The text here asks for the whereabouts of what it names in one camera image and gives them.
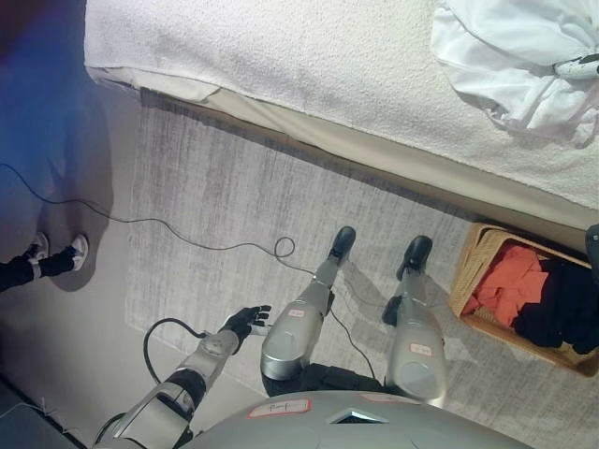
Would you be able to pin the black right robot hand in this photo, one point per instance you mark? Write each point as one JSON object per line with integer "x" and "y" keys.
{"x": 578, "y": 68}

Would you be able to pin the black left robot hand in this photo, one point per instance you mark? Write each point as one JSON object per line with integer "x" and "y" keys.
{"x": 243, "y": 322}

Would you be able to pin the white garment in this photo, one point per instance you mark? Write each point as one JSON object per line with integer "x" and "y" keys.
{"x": 496, "y": 56}

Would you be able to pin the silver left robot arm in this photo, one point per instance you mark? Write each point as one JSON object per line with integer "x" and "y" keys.
{"x": 210, "y": 348}

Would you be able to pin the woven tan laundry basket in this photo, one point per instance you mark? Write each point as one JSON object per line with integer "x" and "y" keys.
{"x": 468, "y": 262}

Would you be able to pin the bed with white cover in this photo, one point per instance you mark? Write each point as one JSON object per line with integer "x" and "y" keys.
{"x": 304, "y": 61}

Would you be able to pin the silver left robot leg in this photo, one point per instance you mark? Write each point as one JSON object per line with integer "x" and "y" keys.
{"x": 295, "y": 332}

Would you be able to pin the silver robot leg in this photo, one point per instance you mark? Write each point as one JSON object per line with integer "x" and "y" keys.
{"x": 295, "y": 332}
{"x": 416, "y": 346}

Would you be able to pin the grey rug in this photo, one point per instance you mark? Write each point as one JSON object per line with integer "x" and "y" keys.
{"x": 210, "y": 210}

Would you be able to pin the silver robot torso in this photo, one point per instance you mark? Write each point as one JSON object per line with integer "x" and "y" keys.
{"x": 374, "y": 425}

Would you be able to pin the silver right robot leg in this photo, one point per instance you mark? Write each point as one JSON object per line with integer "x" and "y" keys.
{"x": 416, "y": 346}

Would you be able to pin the white shoe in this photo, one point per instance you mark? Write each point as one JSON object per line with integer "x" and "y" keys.
{"x": 80, "y": 248}
{"x": 42, "y": 243}

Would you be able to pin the person's black trouser leg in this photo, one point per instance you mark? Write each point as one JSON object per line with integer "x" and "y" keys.
{"x": 47, "y": 267}

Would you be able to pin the beige duvet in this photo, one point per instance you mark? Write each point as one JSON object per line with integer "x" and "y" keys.
{"x": 281, "y": 117}

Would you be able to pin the orange garment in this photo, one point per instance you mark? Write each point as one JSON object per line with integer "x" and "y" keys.
{"x": 505, "y": 285}

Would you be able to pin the dark grey furniture edge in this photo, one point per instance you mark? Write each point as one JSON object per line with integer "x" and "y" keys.
{"x": 28, "y": 430}

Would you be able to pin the black garment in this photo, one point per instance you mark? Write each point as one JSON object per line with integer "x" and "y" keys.
{"x": 561, "y": 308}

